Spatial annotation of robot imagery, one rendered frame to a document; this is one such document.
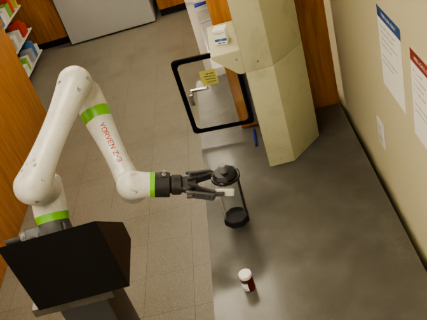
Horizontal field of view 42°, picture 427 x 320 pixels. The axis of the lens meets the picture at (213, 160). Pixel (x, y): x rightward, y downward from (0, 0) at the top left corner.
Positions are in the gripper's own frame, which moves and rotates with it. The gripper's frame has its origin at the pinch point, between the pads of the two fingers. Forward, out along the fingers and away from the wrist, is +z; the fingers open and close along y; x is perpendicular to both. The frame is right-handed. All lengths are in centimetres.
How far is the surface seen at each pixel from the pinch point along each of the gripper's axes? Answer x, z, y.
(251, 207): 18.8, 12.5, 9.4
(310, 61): -19, 45, 69
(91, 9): 119, -108, 524
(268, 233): 17.4, 16.5, -7.9
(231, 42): -38, 4, 42
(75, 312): 55, -58, -11
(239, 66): -32.3, 6.3, 32.8
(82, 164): 152, -90, 232
